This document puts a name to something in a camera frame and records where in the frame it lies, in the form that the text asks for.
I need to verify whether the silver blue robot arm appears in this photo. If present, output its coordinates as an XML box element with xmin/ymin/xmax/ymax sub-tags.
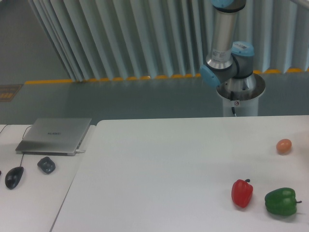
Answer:
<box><xmin>200</xmin><ymin>0</ymin><xmax>254</xmax><ymax>88</ymax></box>

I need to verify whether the dark grey small device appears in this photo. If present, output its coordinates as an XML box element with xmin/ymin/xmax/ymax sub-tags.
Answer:
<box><xmin>37</xmin><ymin>157</ymin><xmax>56</xmax><ymax>174</ymax></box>

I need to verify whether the green bell pepper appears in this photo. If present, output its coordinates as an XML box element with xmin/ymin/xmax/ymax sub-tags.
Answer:
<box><xmin>265</xmin><ymin>187</ymin><xmax>302</xmax><ymax>216</ymax></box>

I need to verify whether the black pedestal cable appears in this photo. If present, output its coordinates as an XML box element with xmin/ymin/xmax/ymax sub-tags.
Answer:
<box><xmin>229</xmin><ymin>90</ymin><xmax>238</xmax><ymax>117</ymax></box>

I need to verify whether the black mouse cable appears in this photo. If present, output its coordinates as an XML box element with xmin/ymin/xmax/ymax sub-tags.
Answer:
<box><xmin>18</xmin><ymin>125</ymin><xmax>33</xmax><ymax>168</ymax></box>

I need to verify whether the silver closed laptop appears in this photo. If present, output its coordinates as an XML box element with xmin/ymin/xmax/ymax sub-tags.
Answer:
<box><xmin>15</xmin><ymin>118</ymin><xmax>91</xmax><ymax>156</ymax></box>

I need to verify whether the brown egg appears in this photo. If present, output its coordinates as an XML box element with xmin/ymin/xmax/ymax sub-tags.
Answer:
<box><xmin>276</xmin><ymin>139</ymin><xmax>292</xmax><ymax>154</ymax></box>

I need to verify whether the white pleated curtain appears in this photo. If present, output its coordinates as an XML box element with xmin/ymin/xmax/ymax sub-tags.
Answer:
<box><xmin>30</xmin><ymin>0</ymin><xmax>309</xmax><ymax>82</ymax></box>

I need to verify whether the black computer mouse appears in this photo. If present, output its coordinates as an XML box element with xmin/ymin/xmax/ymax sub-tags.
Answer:
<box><xmin>5</xmin><ymin>166</ymin><xmax>24</xmax><ymax>190</ymax></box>

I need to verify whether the red bell pepper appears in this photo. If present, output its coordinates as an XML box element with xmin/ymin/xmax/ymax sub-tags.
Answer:
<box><xmin>231</xmin><ymin>179</ymin><xmax>253</xmax><ymax>208</ymax></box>

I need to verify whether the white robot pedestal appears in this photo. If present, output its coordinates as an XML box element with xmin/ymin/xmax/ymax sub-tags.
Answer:
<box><xmin>217</xmin><ymin>73</ymin><xmax>266</xmax><ymax>117</ymax></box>

